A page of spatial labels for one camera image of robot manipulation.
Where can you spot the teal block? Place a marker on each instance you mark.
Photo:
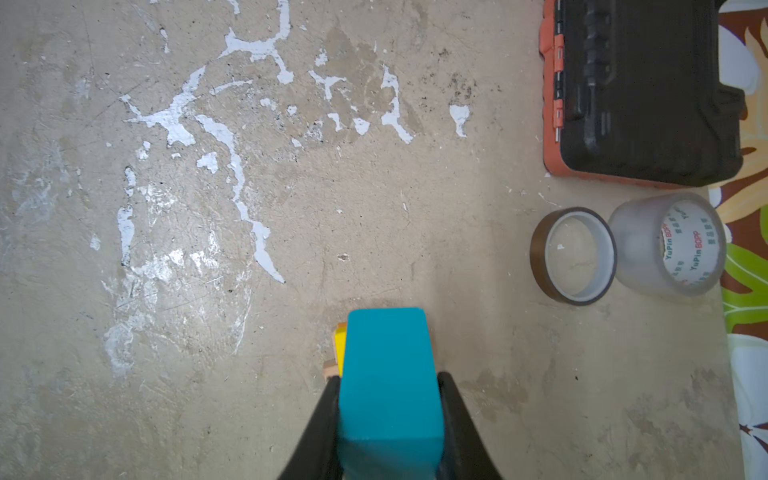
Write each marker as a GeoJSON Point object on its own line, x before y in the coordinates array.
{"type": "Point", "coordinates": [391, 423]}

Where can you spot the engraved natural wood block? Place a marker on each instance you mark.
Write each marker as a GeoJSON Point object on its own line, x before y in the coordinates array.
{"type": "Point", "coordinates": [331, 369]}

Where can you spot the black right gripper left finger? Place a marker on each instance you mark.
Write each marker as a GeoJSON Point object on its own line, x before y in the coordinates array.
{"type": "Point", "coordinates": [316, 456]}

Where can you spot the yellow striped block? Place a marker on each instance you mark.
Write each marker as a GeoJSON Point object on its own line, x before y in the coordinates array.
{"type": "Point", "coordinates": [339, 343]}

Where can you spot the black tool case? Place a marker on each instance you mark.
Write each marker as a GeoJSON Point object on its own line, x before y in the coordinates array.
{"type": "Point", "coordinates": [632, 93]}

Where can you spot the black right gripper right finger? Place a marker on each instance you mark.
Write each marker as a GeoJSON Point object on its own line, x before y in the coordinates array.
{"type": "Point", "coordinates": [464, 454]}

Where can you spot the clear tape roll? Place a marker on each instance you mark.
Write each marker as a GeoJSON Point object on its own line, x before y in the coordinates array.
{"type": "Point", "coordinates": [669, 245]}

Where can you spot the brown tape roll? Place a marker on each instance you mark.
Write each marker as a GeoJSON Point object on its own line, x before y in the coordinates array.
{"type": "Point", "coordinates": [573, 256]}

